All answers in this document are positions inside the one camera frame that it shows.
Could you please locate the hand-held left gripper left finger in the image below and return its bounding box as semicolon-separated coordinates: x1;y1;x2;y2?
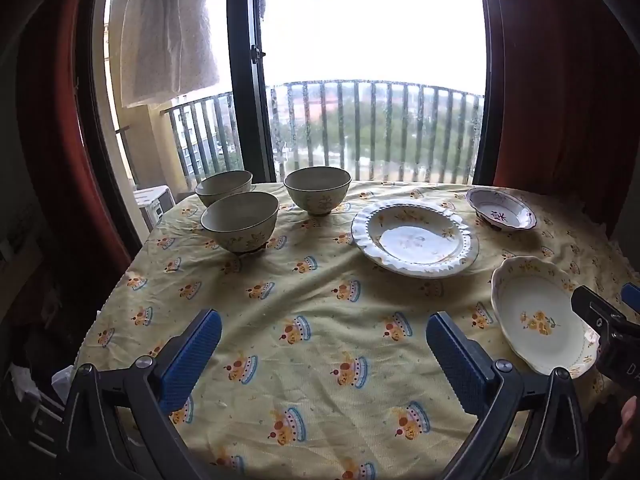
52;308;223;480

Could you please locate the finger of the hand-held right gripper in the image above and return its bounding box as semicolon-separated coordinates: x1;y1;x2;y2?
571;285;628;335
620;282;640;313

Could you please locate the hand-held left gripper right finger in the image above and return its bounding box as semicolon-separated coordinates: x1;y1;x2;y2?
425;311;591;480

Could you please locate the oval cream yellow-flower plate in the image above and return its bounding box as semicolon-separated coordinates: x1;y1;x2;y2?
490;256;601;380

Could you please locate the white red-patterned plate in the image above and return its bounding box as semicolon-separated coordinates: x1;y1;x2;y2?
465;187;537;232

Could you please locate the ruffled white yellow-flower plate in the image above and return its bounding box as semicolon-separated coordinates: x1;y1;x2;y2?
350;199;473;279

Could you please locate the cream floral ceramic bowl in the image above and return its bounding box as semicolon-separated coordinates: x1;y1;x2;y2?
283;166;352;217
195;170;254;207
200;191;280;255

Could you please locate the person's right hand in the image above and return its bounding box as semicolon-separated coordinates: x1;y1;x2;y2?
607;395;640;466

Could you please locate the white plastic bag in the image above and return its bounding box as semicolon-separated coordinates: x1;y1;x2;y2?
51;366;76;403

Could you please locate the yellow printed tablecloth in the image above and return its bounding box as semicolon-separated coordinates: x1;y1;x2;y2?
75;180;640;480

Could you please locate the white outdoor appliance unit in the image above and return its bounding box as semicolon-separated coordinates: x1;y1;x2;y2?
132;185;176;233

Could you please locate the red curtain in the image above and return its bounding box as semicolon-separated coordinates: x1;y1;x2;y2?
15;0;146;281
475;0;640;241

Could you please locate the grey balcony railing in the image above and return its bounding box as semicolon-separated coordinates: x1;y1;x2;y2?
160;79;486;186

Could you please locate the white hanging cloth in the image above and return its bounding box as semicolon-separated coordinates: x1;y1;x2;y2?
112;0;221;109

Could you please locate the black window frame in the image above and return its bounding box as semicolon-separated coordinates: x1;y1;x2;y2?
75;0;506;241

